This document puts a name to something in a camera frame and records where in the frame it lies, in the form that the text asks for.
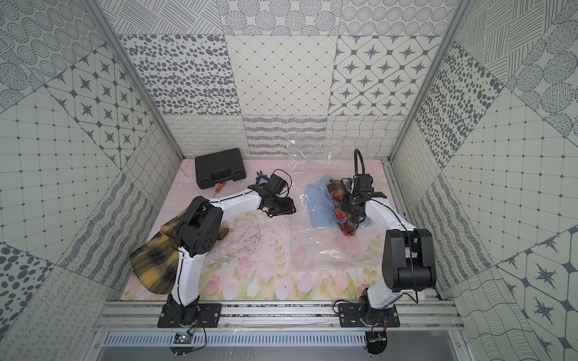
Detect red plaid shirt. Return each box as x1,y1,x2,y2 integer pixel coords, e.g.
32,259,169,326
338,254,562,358
326,179,364,236

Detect light blue shirt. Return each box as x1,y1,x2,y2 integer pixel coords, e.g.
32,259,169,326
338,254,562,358
305,176,371,228

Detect yellow plaid shirt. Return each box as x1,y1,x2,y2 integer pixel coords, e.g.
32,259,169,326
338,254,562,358
129,209,230,296

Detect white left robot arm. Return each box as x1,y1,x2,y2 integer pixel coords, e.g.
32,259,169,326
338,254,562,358
167,189,297,312

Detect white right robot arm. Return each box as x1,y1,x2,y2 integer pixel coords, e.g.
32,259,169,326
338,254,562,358
341,193,437,311

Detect black plastic tool case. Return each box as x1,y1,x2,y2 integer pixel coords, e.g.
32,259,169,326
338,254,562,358
194,148,246,190

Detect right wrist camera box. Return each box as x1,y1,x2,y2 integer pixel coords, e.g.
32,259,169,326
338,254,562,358
352,174,374,194

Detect blue handled pliers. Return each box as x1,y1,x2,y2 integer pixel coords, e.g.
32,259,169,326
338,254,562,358
255,171,269,186

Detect orange handled screwdriver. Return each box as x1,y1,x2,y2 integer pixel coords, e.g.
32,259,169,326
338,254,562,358
215,182,226,193

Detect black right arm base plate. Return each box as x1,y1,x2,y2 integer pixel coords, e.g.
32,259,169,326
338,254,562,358
333,302,400,328

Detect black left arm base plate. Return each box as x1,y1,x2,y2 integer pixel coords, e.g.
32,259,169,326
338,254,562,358
157,300,222,329

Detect aluminium mounting rail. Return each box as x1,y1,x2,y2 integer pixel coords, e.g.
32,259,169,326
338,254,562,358
94,300,465,332

